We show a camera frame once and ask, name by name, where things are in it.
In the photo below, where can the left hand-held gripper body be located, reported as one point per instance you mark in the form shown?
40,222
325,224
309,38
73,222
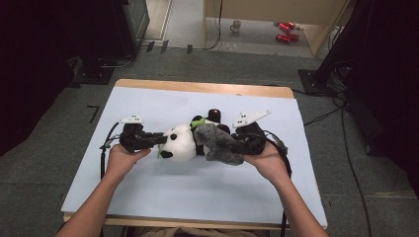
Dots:
131,136

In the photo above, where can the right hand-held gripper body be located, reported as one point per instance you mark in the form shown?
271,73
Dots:
252,138

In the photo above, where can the panda plush toy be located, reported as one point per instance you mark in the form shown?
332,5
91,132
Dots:
181,144

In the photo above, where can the grey fuzzy toy garment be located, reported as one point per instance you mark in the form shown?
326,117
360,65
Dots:
217,144

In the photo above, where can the person's left hand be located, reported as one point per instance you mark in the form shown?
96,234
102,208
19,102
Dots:
122,161

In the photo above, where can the person's right hand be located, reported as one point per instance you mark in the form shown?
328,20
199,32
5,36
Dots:
268,164

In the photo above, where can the wooden table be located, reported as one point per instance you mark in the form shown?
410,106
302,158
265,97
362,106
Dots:
230,88

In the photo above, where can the black stand base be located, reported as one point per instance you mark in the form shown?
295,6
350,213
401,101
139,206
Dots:
94,74
313,82

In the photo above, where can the person's beige trousers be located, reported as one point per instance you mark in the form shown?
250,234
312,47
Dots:
197,232

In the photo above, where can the red can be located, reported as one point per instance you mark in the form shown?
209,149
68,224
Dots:
291,24
284,27
282,38

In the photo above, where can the black cabinet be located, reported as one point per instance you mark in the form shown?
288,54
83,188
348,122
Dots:
131,26

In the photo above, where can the beige mug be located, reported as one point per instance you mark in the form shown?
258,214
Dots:
235,26

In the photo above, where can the black curtain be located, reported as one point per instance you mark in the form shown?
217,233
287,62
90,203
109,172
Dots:
388,82
29,65

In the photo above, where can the light wooden desk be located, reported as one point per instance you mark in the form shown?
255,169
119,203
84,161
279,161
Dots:
276,10

